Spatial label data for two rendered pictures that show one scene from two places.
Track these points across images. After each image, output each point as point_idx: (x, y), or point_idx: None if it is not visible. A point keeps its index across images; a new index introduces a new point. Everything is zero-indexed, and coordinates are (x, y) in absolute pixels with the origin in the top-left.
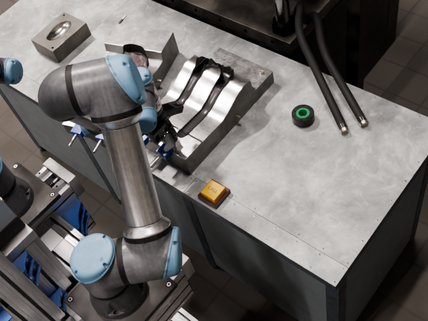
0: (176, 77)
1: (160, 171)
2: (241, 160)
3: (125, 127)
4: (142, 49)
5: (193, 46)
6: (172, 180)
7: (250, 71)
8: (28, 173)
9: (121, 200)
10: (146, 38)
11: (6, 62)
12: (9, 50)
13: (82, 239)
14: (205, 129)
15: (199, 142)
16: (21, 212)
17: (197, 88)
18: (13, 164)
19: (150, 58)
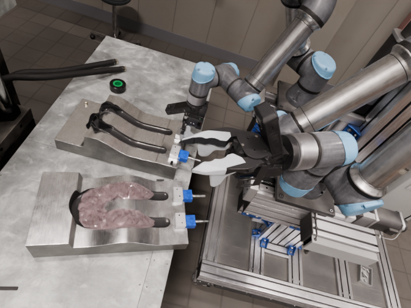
0: (88, 177)
1: (191, 154)
2: (163, 113)
3: None
4: (73, 197)
5: (39, 176)
6: (194, 145)
7: (85, 110)
8: (279, 181)
9: None
10: (56, 194)
11: (282, 113)
12: None
13: (322, 66)
14: (158, 120)
15: (172, 120)
16: None
17: (122, 129)
18: (281, 199)
19: (81, 190)
